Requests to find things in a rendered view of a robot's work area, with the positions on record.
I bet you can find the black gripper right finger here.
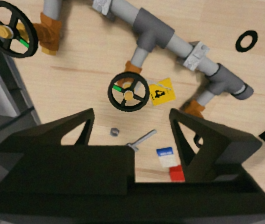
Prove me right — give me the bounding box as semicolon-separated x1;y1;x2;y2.
169;108;263;181

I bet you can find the red flat rectangular block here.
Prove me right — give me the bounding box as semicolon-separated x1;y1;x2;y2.
169;165;185;181

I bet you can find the grey pipe manifold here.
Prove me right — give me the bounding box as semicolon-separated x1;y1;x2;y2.
0;0;254;119

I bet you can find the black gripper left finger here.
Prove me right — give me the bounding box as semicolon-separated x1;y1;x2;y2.
2;108;95;145

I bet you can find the black rubber ring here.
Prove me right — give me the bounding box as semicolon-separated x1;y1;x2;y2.
235;30;258;53

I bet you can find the grey hex nut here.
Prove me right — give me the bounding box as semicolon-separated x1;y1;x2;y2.
109;128;120;137

